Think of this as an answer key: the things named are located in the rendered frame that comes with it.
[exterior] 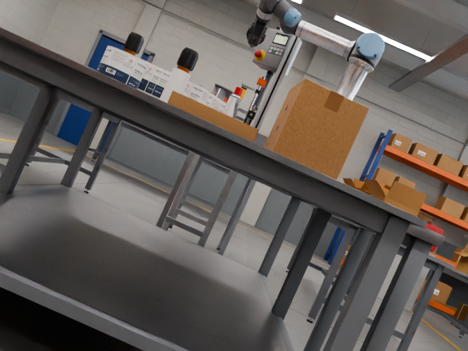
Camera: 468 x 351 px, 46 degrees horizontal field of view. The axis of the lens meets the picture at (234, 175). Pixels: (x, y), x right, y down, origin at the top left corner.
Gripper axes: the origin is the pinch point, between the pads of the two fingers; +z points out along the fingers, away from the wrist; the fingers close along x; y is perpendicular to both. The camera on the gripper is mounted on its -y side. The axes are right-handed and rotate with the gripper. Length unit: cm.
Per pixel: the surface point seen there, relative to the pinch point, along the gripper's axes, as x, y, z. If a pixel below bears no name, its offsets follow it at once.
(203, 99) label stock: 11.8, -19.6, 29.3
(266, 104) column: -18.1, -18.4, 12.7
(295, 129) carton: -29, -75, -53
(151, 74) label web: 40, -22, 24
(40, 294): 20, -155, -43
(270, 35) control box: -6.1, 12.9, 1.5
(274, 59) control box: -12.6, 1.1, 3.1
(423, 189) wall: -362, 420, 606
